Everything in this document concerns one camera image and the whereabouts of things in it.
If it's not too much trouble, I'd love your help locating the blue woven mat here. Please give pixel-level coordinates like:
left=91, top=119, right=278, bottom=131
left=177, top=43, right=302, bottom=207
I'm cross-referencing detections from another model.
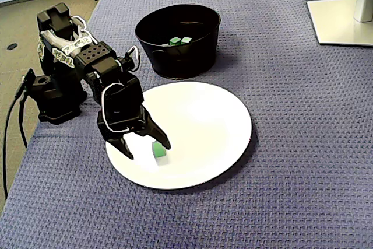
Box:
left=0, top=0, right=373, bottom=249

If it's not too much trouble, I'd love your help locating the white red servo wire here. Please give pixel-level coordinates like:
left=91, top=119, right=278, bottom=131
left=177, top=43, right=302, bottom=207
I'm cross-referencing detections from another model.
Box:
left=100, top=82, right=131, bottom=133

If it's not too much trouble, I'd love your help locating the black metal bucket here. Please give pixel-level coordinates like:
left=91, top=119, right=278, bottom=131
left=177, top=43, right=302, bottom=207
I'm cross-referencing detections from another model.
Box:
left=134, top=3, right=221, bottom=80

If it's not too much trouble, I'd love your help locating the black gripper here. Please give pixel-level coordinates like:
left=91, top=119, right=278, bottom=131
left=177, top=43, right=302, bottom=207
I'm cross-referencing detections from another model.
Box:
left=97, top=75, right=173, bottom=161

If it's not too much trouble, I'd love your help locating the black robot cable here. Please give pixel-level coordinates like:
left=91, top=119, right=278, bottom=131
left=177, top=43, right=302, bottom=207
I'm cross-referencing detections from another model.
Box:
left=17, top=97, right=29, bottom=148
left=2, top=97, right=19, bottom=200

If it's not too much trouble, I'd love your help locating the white round plate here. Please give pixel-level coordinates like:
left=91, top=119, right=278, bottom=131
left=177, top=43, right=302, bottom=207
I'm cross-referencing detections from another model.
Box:
left=104, top=80, right=253, bottom=191

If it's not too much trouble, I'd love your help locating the white monitor stand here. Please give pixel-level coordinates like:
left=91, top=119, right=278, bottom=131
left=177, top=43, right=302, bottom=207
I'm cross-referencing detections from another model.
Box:
left=307, top=0, right=373, bottom=47

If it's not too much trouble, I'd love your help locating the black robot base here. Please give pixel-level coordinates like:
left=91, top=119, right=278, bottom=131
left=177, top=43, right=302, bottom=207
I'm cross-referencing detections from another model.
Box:
left=23, top=68, right=88, bottom=124

